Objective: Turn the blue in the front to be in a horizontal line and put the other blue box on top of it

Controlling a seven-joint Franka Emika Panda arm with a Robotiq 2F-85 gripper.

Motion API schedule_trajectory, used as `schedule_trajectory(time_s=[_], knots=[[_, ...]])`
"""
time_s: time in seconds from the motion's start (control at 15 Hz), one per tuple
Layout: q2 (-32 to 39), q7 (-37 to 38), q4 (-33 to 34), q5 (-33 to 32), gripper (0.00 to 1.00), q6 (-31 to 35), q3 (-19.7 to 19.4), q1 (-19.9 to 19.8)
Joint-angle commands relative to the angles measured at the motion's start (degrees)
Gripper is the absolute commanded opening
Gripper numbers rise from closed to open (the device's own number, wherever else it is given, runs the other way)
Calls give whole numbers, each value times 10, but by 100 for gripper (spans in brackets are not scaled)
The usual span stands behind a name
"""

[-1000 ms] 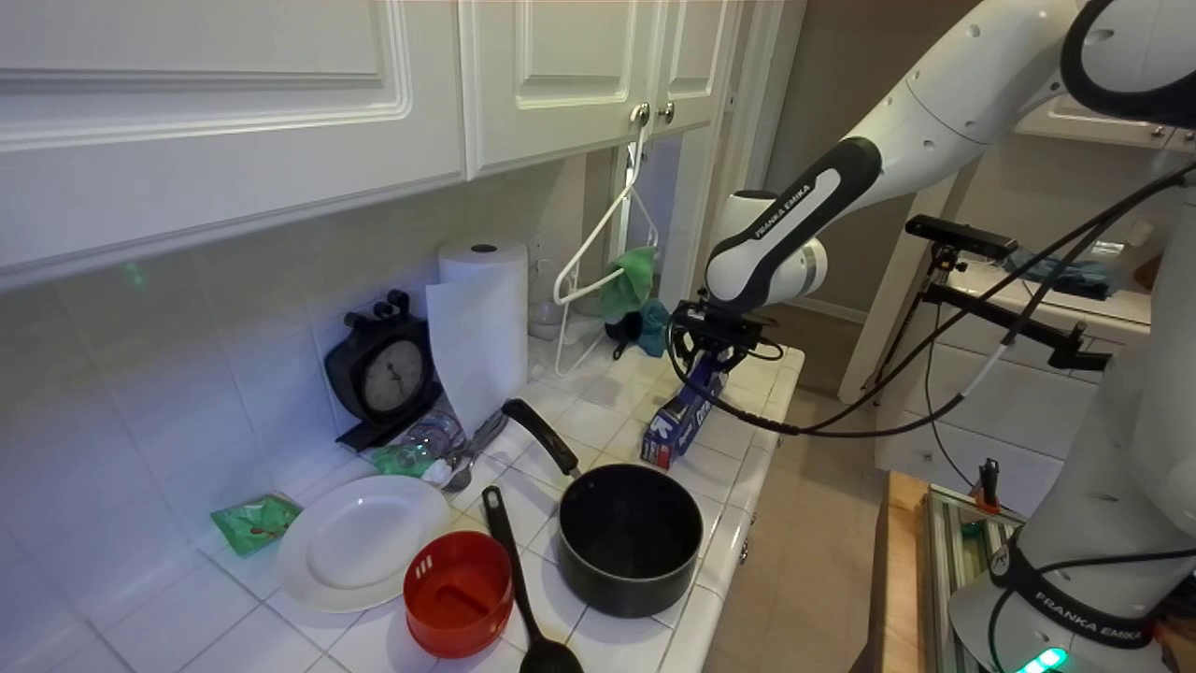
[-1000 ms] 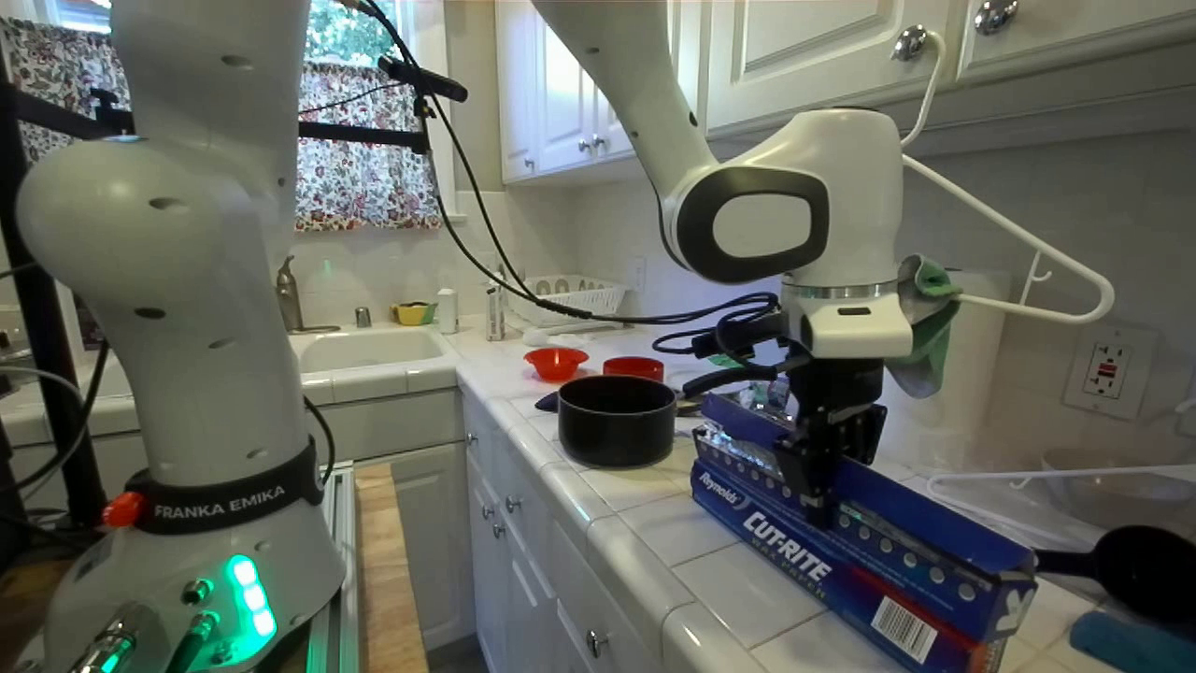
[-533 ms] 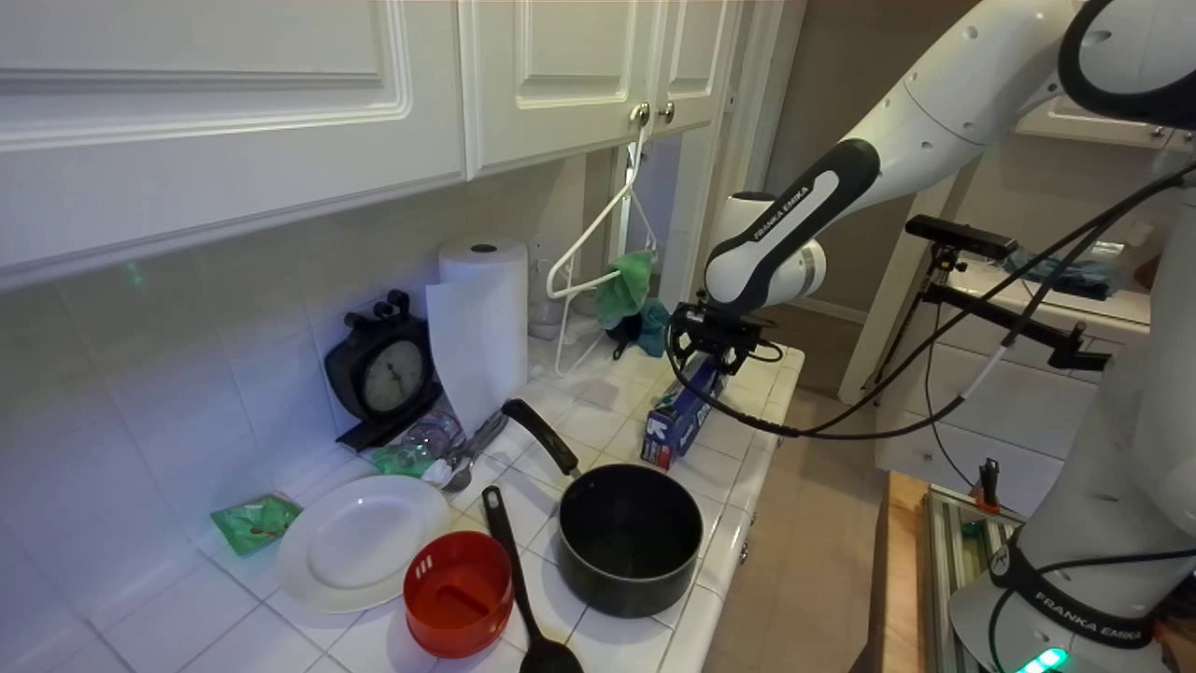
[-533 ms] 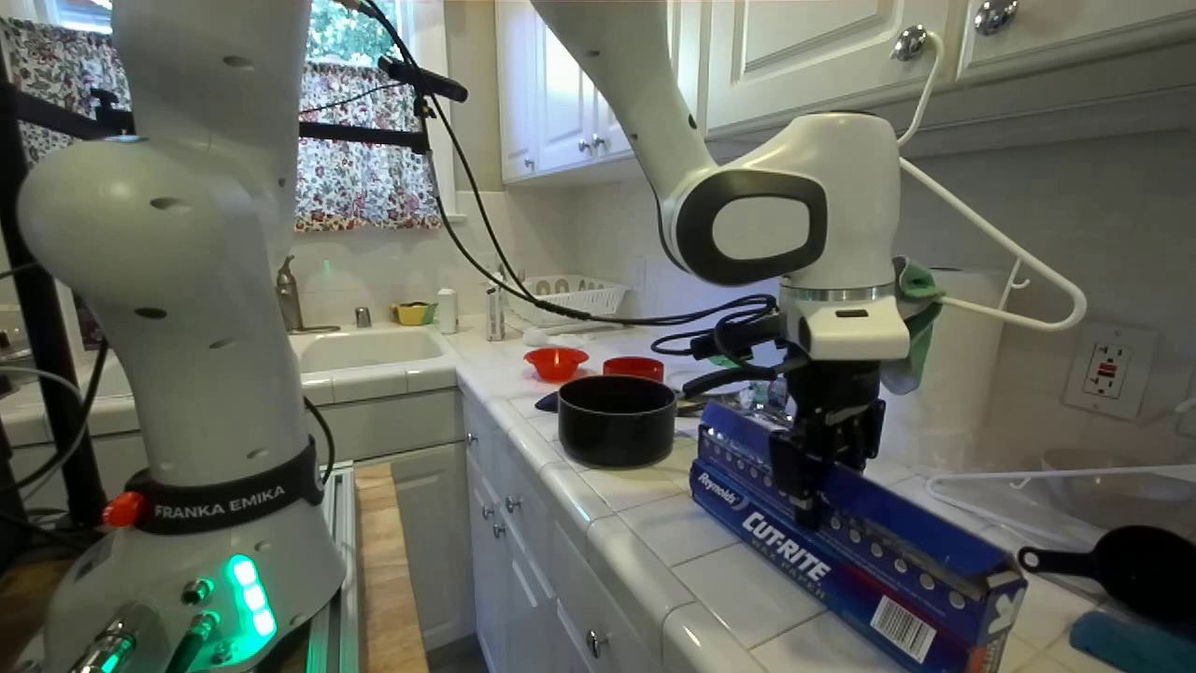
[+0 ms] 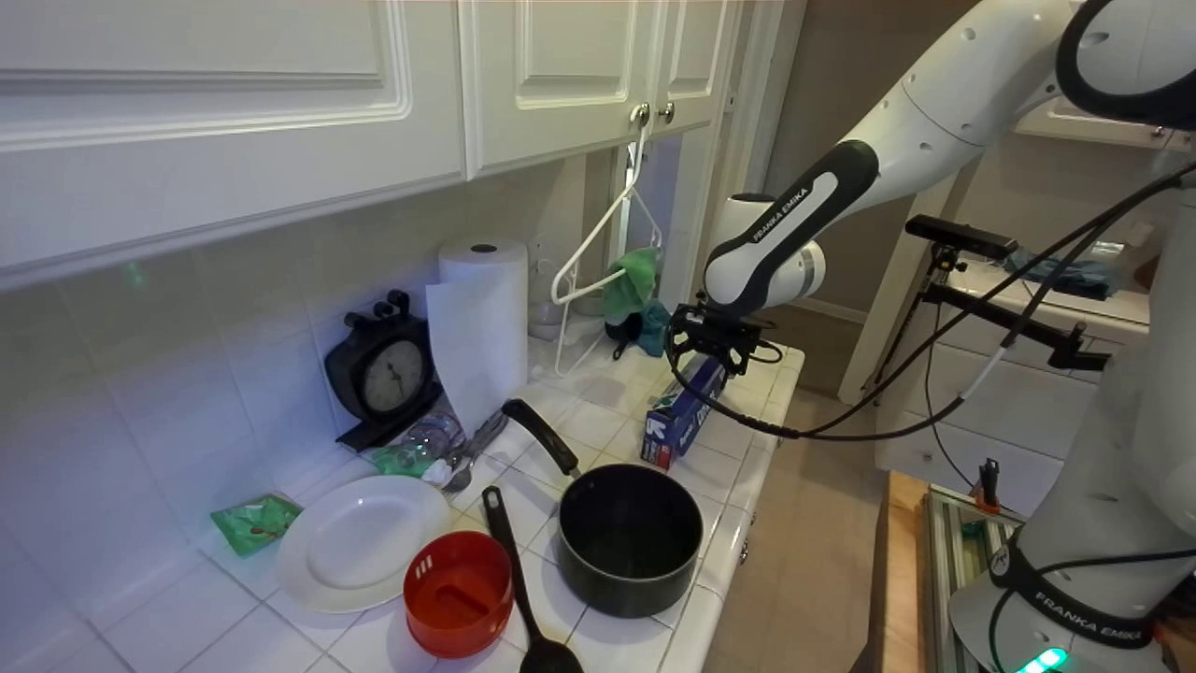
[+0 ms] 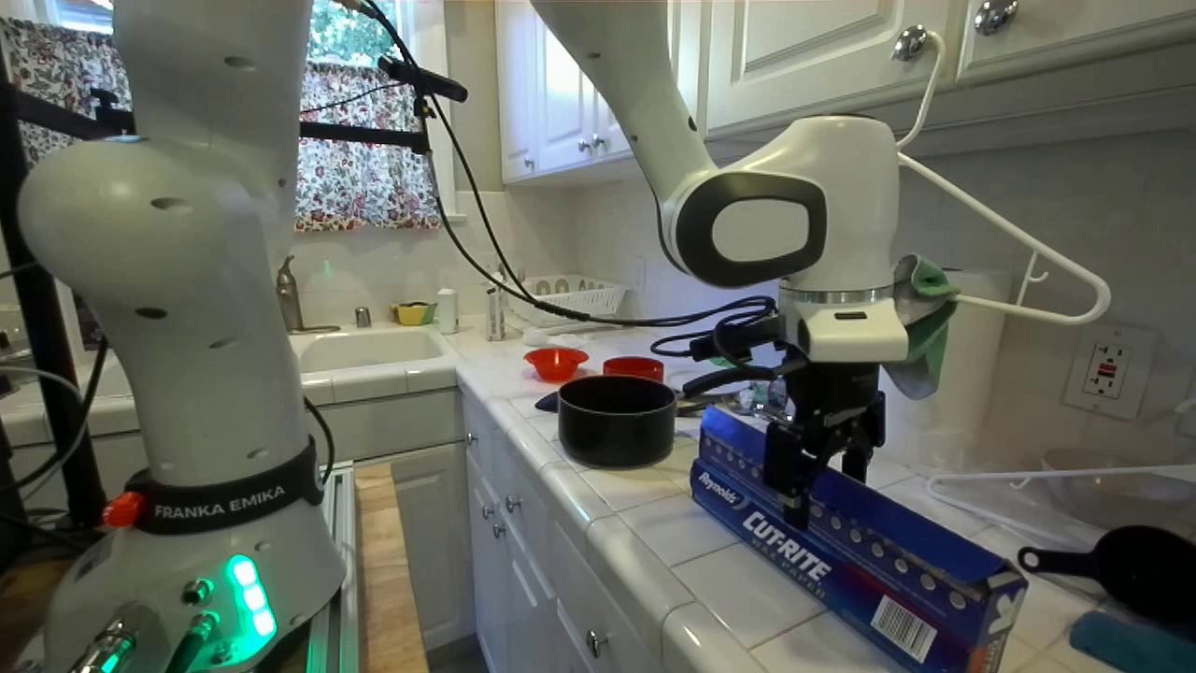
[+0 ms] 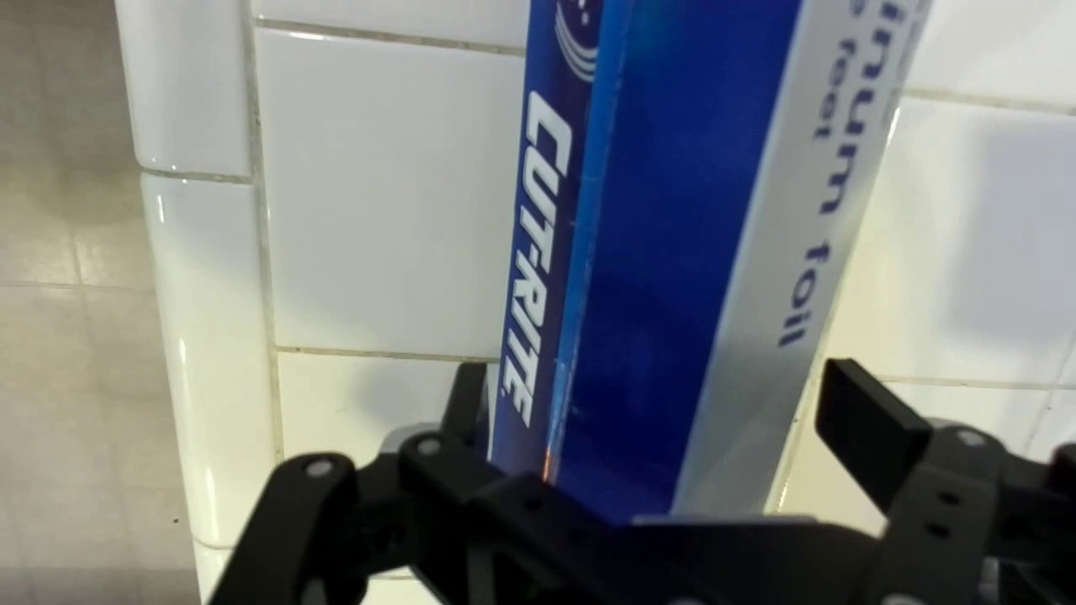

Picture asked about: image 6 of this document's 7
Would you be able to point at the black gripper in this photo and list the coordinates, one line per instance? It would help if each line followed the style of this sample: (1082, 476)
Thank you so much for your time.
(833, 405)

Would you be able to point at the dark blue dotted foil box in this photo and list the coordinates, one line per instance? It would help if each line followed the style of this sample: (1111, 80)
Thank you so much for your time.
(899, 537)

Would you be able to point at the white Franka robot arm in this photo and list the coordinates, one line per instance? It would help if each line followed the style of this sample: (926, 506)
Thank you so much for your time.
(199, 348)

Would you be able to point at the black cooking pot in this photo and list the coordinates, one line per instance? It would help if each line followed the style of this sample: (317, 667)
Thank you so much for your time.
(618, 425)

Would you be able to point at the red bowl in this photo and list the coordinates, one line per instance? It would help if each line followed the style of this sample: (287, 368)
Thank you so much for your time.
(633, 368)

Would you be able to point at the red measuring cup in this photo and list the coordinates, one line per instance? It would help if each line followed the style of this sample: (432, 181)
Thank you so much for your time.
(554, 364)

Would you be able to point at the white lower cabinets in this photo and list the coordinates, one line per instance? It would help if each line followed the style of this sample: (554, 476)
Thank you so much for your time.
(524, 564)

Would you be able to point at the white cabinets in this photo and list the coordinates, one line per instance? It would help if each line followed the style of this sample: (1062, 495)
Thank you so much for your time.
(798, 60)
(524, 564)

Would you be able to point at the teal towel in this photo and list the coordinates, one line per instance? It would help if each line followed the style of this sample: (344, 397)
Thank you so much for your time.
(1135, 643)

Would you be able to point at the clear bottle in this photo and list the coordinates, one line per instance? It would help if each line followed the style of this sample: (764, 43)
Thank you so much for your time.
(500, 307)

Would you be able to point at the white upper cabinets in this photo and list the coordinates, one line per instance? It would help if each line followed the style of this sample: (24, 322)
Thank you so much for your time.
(798, 60)

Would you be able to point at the white soap bottle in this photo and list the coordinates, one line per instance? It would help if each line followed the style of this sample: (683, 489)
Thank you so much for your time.
(448, 312)

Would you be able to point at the yellow green bowl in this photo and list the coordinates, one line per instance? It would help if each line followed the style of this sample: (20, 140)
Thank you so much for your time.
(414, 312)

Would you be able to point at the white kitchen sink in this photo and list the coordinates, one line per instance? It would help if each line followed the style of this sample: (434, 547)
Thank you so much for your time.
(368, 348)

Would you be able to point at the floral curtain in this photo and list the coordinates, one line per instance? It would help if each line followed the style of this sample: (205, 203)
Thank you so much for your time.
(368, 181)

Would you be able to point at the metal sink faucet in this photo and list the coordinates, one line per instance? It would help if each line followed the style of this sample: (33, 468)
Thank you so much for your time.
(291, 302)

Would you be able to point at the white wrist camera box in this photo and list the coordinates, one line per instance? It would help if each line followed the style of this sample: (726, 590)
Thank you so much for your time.
(855, 332)

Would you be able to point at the white wall outlet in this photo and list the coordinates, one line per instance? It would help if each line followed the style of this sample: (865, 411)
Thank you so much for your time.
(1111, 373)

